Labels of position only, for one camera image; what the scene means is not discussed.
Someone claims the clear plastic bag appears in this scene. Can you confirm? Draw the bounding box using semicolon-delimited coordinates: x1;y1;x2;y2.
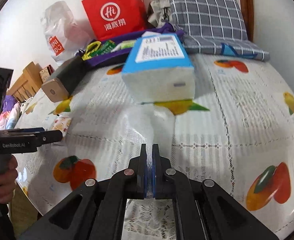
116;104;175;198

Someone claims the green snack packet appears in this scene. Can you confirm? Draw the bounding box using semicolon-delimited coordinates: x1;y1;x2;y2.
92;40;116;56

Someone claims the blue tissue pack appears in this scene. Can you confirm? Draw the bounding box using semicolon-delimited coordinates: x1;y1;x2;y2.
122;33;195;103

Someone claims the person's left hand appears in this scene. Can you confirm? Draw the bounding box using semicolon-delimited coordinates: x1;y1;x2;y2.
0;155;18;204

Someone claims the purple plush toy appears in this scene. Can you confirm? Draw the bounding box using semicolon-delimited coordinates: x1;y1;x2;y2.
2;95;18;112

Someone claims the fruit sticker sheet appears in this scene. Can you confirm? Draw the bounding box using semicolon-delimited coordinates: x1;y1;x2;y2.
50;116;72;137

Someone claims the dark green gold box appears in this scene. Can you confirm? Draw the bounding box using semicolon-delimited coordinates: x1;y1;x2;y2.
41;56;89;102

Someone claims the white Miniso plastic bag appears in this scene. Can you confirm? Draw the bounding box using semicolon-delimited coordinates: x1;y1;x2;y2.
40;1;92;66

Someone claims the purple towel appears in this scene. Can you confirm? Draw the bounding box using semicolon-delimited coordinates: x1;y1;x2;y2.
81;23;185;70

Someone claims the red paper shopping bag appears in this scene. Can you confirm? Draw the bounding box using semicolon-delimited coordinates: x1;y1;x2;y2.
82;0;148;40

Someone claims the grey checked cushion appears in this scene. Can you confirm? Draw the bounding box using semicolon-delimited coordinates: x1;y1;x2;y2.
169;0;270;62

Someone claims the grey backpack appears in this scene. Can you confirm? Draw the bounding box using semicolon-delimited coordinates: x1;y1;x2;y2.
147;0;172;28

